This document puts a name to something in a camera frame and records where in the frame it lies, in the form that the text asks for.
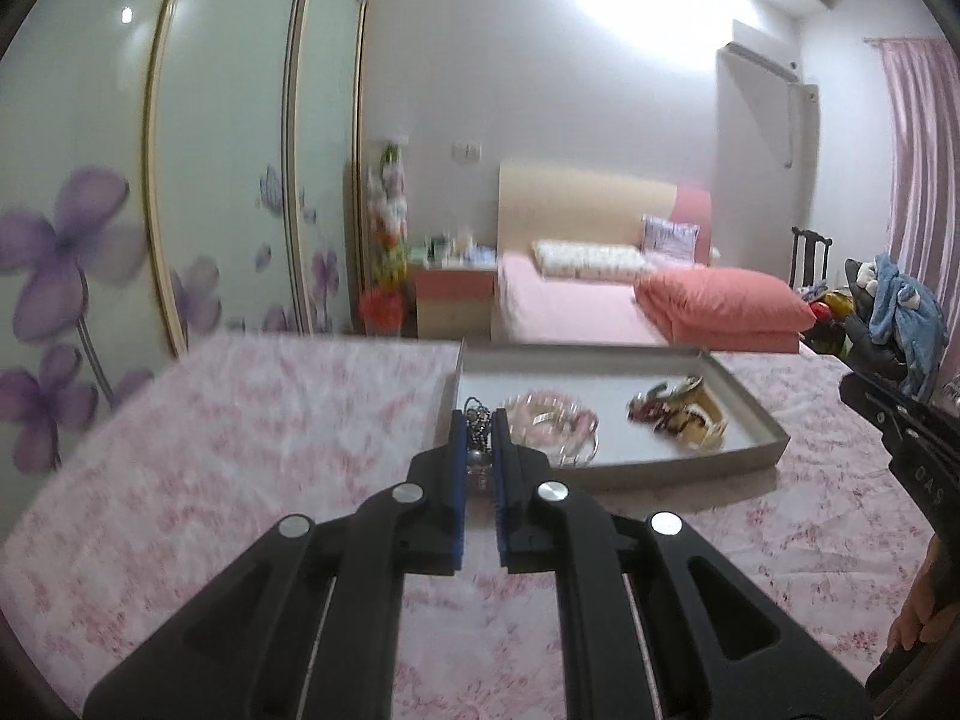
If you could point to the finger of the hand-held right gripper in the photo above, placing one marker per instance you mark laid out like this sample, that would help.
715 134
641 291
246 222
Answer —
874 401

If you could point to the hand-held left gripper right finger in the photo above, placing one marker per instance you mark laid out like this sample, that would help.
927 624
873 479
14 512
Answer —
504 495

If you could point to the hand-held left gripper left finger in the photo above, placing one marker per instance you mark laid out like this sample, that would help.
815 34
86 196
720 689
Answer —
454 487

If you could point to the grey shallow tray box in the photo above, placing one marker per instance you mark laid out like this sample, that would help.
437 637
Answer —
622 444

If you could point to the person's right hand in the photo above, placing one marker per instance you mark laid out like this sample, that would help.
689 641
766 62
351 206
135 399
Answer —
919 607

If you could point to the dark clothes pile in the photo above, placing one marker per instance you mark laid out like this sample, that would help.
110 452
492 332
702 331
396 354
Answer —
870 349

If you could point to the silver bangle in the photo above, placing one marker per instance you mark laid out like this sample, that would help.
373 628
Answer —
592 454

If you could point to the colourful toy pile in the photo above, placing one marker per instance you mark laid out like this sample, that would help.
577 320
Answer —
825 315

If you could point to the dark wooden chair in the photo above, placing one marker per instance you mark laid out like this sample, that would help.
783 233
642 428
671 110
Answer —
810 259

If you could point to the yellow hair claw clip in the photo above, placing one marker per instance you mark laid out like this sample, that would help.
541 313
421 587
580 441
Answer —
701 431

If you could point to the folded coral quilt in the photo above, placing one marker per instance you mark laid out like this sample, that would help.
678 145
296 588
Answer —
720 300

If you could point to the pink and beige nightstand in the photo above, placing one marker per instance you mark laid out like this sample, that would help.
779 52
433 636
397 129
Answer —
454 300

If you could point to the bed with pink sheet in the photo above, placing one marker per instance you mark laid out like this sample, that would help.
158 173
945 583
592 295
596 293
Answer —
562 307

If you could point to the pink curtain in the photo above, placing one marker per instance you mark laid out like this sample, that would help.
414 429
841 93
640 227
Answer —
922 165

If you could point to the white floral pillow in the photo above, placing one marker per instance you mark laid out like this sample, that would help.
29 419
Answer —
592 259

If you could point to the flower and plush bouquet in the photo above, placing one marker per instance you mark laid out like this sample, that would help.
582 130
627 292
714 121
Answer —
390 240

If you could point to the lilac patterned pillow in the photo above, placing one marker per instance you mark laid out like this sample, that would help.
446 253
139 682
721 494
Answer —
669 238

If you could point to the white air conditioner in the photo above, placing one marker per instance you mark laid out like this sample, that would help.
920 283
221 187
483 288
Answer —
765 52

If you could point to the flower print sliding wardrobe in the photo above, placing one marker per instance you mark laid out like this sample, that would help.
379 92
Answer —
90 127

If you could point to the white wall switch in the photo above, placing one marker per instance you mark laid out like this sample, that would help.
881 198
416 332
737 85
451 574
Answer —
470 152

